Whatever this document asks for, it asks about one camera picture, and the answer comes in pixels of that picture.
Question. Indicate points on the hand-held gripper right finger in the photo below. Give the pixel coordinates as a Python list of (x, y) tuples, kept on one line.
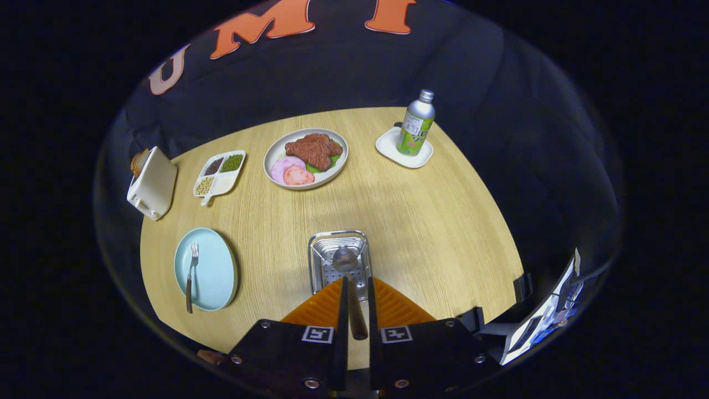
[(432, 354)]

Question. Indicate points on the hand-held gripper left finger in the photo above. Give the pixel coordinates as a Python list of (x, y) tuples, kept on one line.
[(277, 354)]

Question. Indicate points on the light blue plate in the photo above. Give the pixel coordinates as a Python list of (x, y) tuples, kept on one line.
[(213, 271)]

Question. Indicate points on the white printed board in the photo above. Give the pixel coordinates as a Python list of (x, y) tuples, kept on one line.
[(540, 321)]

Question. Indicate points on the red ham slice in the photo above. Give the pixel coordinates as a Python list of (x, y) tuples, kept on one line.
[(299, 176)]

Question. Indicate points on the white divided dish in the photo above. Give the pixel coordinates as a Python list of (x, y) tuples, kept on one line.
[(221, 183)]

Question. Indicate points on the pile of yellow soybeans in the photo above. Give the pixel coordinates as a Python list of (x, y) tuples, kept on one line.
[(205, 185)]

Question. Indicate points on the pale pink ham slice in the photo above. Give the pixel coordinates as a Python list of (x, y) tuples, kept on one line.
[(279, 166)]

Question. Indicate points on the pile of green beans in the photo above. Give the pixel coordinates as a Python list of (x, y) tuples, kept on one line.
[(232, 163)]

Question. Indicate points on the pile of dark beans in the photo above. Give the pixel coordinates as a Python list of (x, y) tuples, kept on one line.
[(214, 166)]

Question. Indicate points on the green lettuce leaf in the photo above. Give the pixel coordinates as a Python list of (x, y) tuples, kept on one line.
[(334, 160)]

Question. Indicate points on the round grey dinner plate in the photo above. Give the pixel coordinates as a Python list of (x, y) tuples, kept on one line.
[(277, 149)]

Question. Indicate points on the brown cooked meat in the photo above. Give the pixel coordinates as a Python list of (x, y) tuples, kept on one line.
[(313, 149)]

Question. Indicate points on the white toaster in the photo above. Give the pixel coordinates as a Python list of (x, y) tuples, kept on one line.
[(155, 185)]

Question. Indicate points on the white square coaster tray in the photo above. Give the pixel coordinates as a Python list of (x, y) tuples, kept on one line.
[(388, 147)]

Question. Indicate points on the green label metal bottle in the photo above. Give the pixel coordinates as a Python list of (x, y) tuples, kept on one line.
[(415, 127)]

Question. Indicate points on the toasted bread slice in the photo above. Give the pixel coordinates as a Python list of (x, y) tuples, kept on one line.
[(138, 162)]

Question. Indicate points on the black clamp bracket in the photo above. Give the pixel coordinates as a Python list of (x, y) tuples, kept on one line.
[(471, 320), (522, 287)]

